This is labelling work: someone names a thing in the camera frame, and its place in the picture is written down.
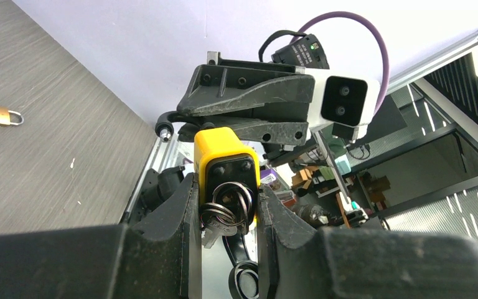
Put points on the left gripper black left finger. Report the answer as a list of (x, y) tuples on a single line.
[(159, 257)]

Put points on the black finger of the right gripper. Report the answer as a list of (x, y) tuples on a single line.
[(282, 133), (234, 89)]

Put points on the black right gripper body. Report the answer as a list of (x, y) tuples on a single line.
[(216, 61)]

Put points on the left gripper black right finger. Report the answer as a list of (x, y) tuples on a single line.
[(296, 260)]

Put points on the yellow padlock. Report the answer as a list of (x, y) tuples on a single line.
[(227, 171)]

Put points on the yellow padlock key bunch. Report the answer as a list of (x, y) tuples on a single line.
[(226, 231)]

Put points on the brass padlock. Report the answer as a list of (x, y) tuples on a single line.
[(10, 118)]

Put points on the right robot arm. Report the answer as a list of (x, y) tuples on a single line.
[(306, 51)]

